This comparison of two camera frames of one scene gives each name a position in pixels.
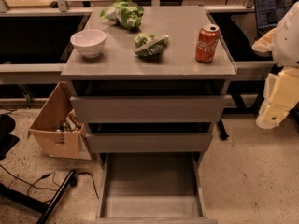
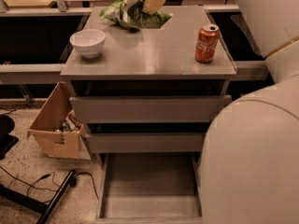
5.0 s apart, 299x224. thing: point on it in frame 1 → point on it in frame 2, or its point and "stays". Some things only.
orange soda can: (206, 43) stays
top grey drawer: (149, 109) stays
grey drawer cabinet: (151, 84) stays
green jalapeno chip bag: (148, 45) → (138, 18)
